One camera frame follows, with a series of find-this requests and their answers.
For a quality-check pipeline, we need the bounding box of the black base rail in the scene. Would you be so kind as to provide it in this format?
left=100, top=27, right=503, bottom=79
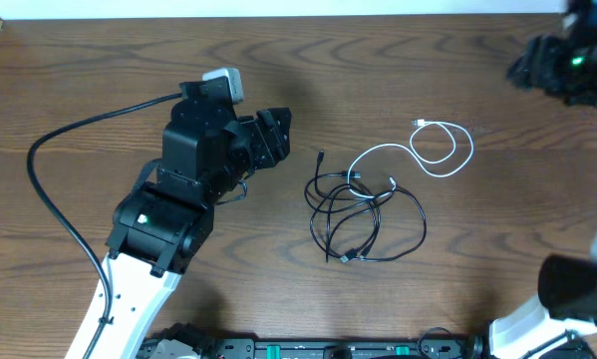
left=138, top=323, right=483, bottom=359

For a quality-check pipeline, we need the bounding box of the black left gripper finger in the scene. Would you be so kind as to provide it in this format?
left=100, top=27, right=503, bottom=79
left=256, top=108, right=292, bottom=158
left=251, top=117, right=284, bottom=170

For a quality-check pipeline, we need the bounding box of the black usb cable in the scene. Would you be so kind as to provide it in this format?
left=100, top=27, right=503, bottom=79
left=303, top=150, right=397, bottom=264
left=305, top=169, right=428, bottom=264

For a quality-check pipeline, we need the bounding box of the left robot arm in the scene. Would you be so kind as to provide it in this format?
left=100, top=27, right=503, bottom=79
left=68, top=77, right=292, bottom=358

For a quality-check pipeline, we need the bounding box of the white usb cable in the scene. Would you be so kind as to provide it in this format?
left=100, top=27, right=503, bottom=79
left=346, top=118, right=475, bottom=199

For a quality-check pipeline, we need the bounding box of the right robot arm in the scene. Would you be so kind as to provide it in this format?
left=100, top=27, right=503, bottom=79
left=469, top=0, right=597, bottom=358

